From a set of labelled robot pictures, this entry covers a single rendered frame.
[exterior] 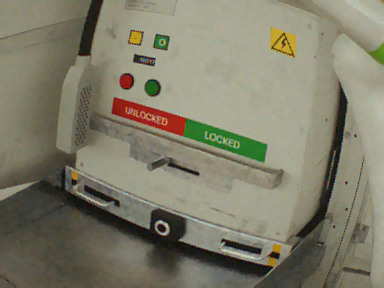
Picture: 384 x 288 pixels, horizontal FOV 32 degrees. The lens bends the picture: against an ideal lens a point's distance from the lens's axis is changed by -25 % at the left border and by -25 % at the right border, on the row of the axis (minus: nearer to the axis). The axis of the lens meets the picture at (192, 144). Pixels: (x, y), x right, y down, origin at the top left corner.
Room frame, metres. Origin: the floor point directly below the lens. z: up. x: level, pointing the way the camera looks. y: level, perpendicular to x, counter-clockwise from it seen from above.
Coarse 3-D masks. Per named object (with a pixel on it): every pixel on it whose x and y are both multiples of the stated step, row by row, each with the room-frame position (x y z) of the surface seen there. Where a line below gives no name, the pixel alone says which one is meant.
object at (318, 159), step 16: (272, 0) 1.40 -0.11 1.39; (288, 0) 1.49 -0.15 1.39; (320, 16) 1.39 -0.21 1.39; (320, 32) 1.37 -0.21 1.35; (336, 32) 1.49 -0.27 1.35; (320, 48) 1.37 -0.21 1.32; (320, 64) 1.38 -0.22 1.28; (320, 80) 1.39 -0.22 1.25; (336, 80) 1.51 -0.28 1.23; (320, 96) 1.40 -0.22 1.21; (336, 96) 1.52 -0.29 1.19; (320, 112) 1.41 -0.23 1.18; (336, 112) 1.54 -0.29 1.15; (320, 128) 1.42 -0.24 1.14; (320, 144) 1.44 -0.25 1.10; (304, 160) 1.36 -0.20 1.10; (320, 160) 1.46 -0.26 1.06; (304, 176) 1.37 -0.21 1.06; (320, 176) 1.49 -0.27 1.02; (304, 192) 1.40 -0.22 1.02; (320, 192) 1.52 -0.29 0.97; (304, 208) 1.43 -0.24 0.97; (320, 208) 1.56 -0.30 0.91; (304, 224) 1.46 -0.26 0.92
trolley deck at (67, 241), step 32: (32, 224) 1.38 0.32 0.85; (64, 224) 1.43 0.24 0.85; (96, 224) 1.48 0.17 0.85; (128, 224) 1.51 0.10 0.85; (0, 256) 1.16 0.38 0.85; (32, 256) 1.22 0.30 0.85; (64, 256) 1.27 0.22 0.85; (96, 256) 1.32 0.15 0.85; (128, 256) 1.36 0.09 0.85; (160, 256) 1.39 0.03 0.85; (192, 256) 1.41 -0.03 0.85; (224, 256) 1.43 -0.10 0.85; (320, 256) 1.47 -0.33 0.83
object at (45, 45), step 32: (0, 0) 1.49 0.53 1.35; (32, 0) 1.58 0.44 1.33; (64, 0) 1.67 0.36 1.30; (0, 32) 1.51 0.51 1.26; (32, 32) 1.58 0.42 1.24; (64, 32) 1.67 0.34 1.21; (0, 64) 1.53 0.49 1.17; (32, 64) 1.62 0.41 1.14; (64, 64) 1.71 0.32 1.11; (0, 96) 1.54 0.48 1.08; (32, 96) 1.64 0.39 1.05; (0, 128) 1.55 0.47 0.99; (32, 128) 1.65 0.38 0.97; (0, 160) 1.55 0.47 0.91; (32, 160) 1.65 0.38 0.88; (64, 160) 1.75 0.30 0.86
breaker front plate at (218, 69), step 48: (192, 0) 1.47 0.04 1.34; (240, 0) 1.43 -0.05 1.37; (96, 48) 1.56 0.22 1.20; (144, 48) 1.51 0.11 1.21; (192, 48) 1.47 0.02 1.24; (240, 48) 1.43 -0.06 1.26; (96, 96) 1.55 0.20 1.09; (144, 96) 1.50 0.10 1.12; (192, 96) 1.46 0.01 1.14; (240, 96) 1.42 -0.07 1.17; (288, 96) 1.38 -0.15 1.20; (96, 144) 1.55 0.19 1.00; (192, 144) 1.46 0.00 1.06; (288, 144) 1.38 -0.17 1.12; (144, 192) 1.49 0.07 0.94; (192, 192) 1.45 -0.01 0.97; (240, 192) 1.41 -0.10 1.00; (288, 192) 1.37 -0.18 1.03
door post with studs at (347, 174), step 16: (352, 128) 1.50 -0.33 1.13; (352, 144) 1.49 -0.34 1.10; (352, 160) 1.49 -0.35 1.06; (336, 176) 1.51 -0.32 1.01; (352, 176) 1.48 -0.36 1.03; (336, 192) 1.50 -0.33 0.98; (352, 192) 1.48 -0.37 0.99; (336, 208) 1.49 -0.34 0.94; (336, 224) 1.49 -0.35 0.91; (320, 240) 1.51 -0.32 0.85; (336, 240) 1.48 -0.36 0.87; (320, 272) 1.49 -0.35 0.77
